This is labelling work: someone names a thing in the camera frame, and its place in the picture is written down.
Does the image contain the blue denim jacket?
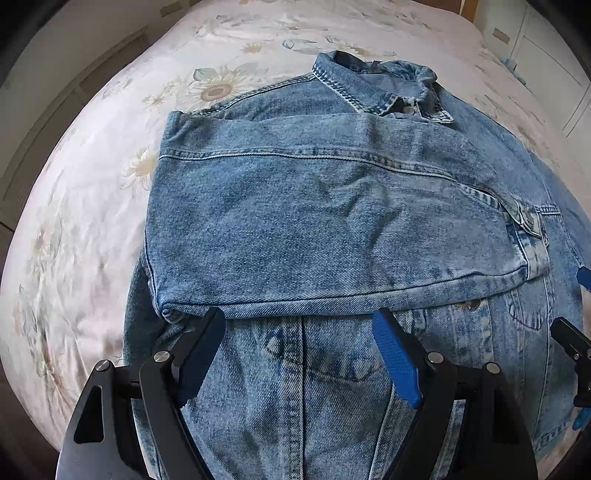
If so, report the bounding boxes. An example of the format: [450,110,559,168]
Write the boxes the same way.
[123,51,590,479]

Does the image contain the floral white bed cover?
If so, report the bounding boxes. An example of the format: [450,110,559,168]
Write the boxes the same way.
[1,1,569,447]

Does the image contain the bedside table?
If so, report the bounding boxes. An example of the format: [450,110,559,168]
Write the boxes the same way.
[503,58,527,86]

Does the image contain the white wardrobe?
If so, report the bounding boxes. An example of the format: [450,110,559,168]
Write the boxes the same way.
[475,0,591,137]

